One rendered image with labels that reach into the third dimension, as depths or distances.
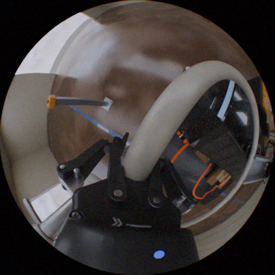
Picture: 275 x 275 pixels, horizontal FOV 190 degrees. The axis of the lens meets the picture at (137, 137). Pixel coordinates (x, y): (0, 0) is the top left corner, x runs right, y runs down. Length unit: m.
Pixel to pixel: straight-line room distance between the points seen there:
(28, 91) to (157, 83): 5.82
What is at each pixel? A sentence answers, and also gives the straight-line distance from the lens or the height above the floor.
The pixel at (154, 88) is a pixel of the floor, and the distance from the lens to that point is 1.40.
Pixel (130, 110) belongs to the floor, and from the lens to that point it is 1.44.
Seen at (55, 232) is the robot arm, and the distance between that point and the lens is 0.56.
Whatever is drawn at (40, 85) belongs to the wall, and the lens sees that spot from 5.87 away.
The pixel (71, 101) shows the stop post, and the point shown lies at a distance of 1.16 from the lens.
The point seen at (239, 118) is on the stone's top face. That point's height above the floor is 0.87.
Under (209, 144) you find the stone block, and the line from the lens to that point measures 0.70.
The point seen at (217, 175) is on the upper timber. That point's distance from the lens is 1.73.
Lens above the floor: 1.31
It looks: 66 degrees down
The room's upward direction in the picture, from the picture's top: 125 degrees counter-clockwise
